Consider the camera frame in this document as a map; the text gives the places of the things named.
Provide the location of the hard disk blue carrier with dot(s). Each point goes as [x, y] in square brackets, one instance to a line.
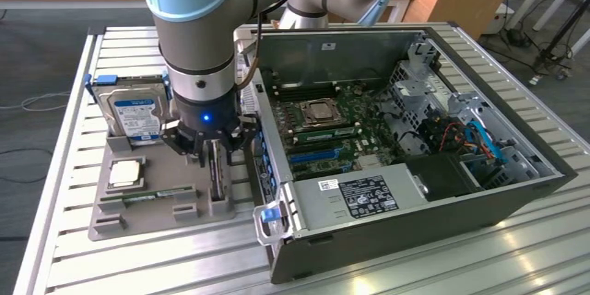
[133, 112]

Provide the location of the blue card retention clip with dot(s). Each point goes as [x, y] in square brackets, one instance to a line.
[269, 170]
[263, 154]
[272, 182]
[260, 143]

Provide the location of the clean silver CPU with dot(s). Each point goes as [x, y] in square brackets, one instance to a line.
[124, 174]

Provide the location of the black wheeled stand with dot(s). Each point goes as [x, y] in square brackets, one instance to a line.
[558, 49]

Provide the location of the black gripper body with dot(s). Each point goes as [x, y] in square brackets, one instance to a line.
[193, 119]

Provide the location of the white floor box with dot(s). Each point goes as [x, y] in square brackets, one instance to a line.
[498, 18]

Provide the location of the silver CPU in socket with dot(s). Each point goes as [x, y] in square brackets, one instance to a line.
[304, 120]

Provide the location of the silver chipset heatsink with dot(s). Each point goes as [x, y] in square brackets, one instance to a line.
[371, 162]

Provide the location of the grey latch blue tab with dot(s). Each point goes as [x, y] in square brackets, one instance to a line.
[268, 214]

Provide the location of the grey power supply unit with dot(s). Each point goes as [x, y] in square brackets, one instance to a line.
[322, 201]

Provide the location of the metal drive cage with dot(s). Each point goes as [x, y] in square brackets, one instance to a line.
[414, 91]

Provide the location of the black PC case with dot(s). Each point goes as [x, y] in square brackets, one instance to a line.
[414, 239]

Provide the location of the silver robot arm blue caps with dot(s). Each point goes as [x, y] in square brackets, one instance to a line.
[193, 49]

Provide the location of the CPU with smeared lid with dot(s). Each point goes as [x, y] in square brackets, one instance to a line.
[322, 110]

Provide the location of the green motherboard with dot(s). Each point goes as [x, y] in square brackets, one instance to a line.
[364, 119]

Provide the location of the grey parts rack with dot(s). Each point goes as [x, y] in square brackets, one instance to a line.
[165, 170]

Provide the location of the blue expansion slot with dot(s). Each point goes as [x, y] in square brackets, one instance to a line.
[314, 157]

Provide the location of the green graphics card black cooler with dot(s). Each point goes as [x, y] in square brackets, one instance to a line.
[219, 170]

